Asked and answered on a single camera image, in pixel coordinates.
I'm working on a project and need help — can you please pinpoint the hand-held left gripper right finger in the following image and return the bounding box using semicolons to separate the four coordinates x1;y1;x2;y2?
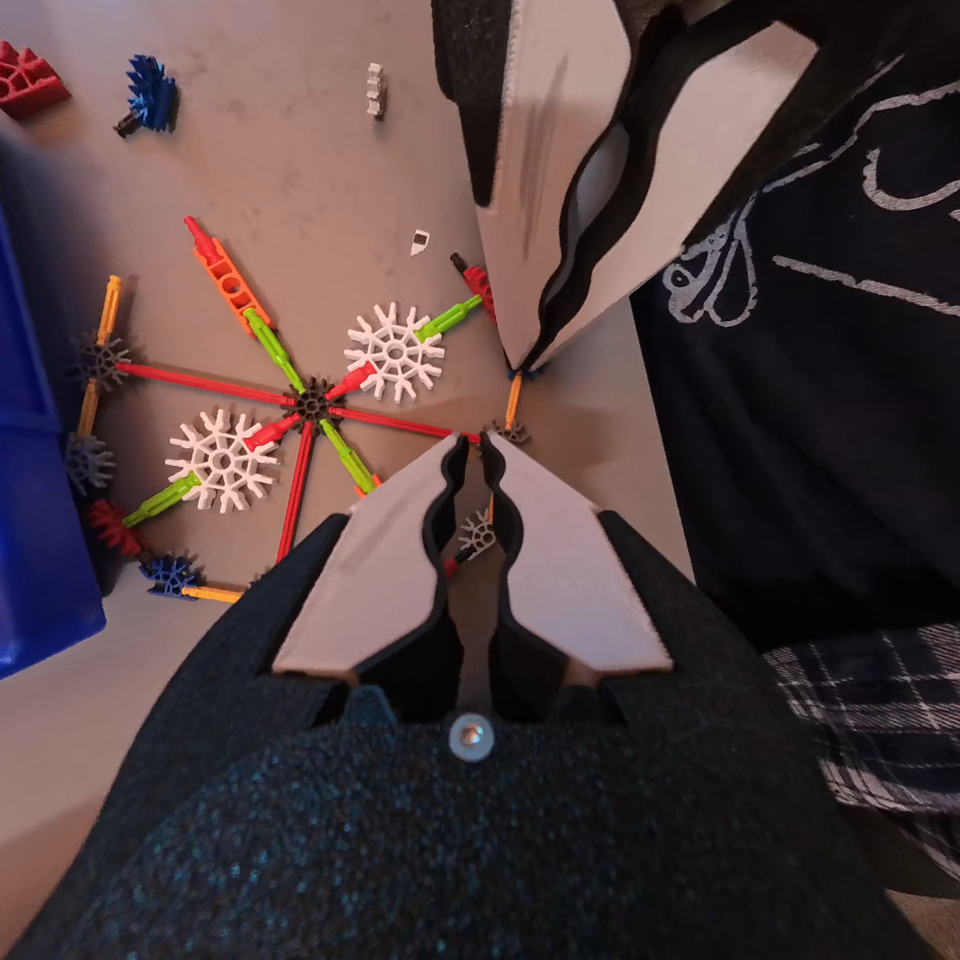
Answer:
480;431;674;678

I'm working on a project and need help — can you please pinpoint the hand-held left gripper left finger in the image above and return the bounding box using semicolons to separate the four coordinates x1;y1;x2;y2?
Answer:
271;433;470;676

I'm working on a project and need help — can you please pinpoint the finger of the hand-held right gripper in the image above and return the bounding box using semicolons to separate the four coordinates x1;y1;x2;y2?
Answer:
476;0;633;370
536;21;820;372

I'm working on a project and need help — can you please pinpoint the spoked construction toy wheel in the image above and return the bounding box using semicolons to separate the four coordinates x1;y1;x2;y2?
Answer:
67;216;534;605

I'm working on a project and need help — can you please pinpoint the blue plastic storage bin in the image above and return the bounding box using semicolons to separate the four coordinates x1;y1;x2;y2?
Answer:
0;142;108;680

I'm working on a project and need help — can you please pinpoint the person in dark printed shirt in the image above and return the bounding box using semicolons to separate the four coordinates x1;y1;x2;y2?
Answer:
630;0;960;655

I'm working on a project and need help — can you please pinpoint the blue connector with black rod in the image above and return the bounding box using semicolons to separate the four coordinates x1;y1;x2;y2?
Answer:
112;54;180;140

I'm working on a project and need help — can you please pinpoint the red wedge connector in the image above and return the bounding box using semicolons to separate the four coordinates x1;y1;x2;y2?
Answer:
0;41;73;121

